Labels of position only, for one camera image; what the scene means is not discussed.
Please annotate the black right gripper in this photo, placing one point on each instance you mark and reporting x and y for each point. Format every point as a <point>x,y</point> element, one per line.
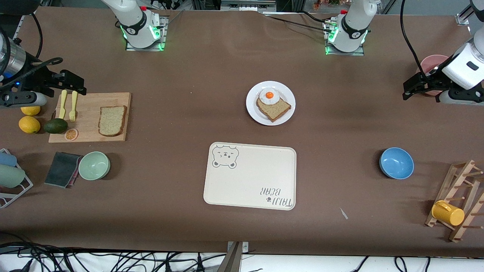
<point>36,77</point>

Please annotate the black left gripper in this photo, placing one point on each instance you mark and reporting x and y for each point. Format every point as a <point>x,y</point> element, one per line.
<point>426,81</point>

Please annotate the brown bread slice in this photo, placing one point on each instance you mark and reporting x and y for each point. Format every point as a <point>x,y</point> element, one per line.
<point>274,110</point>
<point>112,121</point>

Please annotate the white round plate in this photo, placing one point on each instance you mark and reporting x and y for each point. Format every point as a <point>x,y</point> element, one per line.
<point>252,111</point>

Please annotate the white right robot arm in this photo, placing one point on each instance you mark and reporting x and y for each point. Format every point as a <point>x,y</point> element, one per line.
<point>136,22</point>

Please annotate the yellow plastic fork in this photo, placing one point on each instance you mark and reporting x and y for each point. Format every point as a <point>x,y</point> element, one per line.
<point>73,109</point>

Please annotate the yellow plastic knife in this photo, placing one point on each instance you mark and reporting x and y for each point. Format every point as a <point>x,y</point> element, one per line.
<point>62,107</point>

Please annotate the pink bowl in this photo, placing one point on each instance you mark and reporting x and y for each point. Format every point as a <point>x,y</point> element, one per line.
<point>431,62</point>

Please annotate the wooden cutting board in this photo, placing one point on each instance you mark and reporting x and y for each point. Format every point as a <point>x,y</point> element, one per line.
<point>89,113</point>

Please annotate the green avocado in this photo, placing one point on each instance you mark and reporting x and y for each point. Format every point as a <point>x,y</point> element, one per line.
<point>55,126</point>

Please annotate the yellow lemon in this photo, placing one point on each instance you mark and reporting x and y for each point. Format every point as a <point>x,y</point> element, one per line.
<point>31,111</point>
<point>29,125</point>

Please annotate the orange slice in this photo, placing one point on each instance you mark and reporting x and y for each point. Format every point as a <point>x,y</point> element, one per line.
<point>71,134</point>

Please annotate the blue bowl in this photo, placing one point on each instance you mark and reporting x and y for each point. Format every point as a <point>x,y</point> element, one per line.
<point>396,163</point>

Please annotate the light green bowl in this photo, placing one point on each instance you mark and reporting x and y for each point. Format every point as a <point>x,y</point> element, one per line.
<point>94,166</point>

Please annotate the dark grey cloth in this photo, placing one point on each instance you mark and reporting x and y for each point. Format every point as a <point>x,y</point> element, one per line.
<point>62,170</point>

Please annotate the wooden mug rack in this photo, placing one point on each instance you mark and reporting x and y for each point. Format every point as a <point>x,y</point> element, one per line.
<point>453,177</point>

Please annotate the light blue cup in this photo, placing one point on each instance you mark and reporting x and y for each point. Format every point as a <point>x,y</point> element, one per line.
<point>7,159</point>

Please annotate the pale green cup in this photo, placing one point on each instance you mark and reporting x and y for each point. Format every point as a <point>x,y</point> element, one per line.
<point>11,176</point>

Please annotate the yellow mug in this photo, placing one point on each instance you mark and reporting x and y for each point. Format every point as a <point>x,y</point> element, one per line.
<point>448,214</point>

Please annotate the small white scrap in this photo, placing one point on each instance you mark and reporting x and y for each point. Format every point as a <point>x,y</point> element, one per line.
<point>343,213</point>

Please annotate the fried egg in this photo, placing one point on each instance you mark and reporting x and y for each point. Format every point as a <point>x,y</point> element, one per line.
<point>269,95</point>

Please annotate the cream bear tray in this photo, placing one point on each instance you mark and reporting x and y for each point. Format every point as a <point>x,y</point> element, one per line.
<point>249,177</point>

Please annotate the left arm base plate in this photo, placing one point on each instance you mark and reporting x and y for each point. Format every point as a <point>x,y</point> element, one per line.
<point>346,53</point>

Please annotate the aluminium frame profile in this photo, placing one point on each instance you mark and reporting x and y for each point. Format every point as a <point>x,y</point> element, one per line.
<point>464,17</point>

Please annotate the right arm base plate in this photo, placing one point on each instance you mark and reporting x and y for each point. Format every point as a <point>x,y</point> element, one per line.
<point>164,34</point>

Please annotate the metal table bracket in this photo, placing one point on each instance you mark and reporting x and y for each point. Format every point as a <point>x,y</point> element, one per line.
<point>235,258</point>

